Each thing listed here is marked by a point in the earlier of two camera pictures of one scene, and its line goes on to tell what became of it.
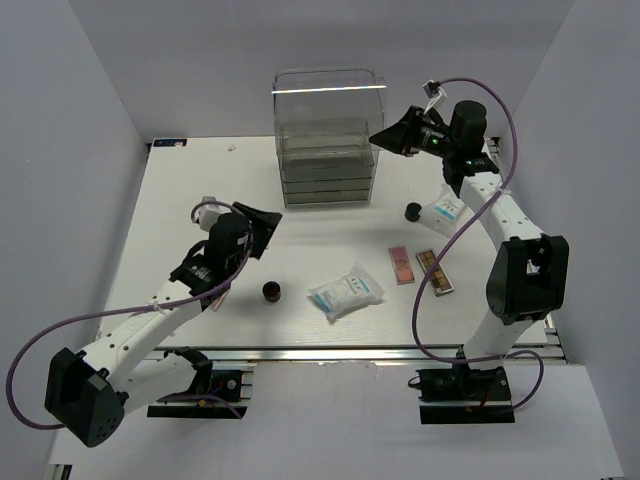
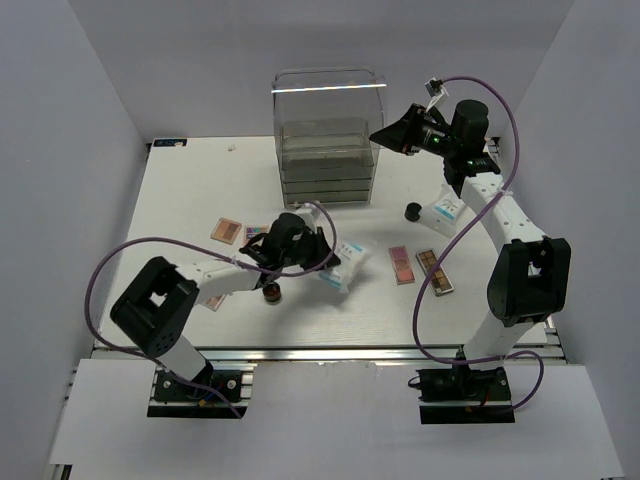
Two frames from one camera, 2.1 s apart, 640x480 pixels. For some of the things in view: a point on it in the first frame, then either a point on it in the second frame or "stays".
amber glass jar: x=271 y=291 stays
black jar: x=411 y=212 stays
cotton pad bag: x=351 y=291 to x=341 y=275
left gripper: x=262 y=226 to x=321 y=248
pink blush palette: x=402 y=266 stays
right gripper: x=402 y=135 stays
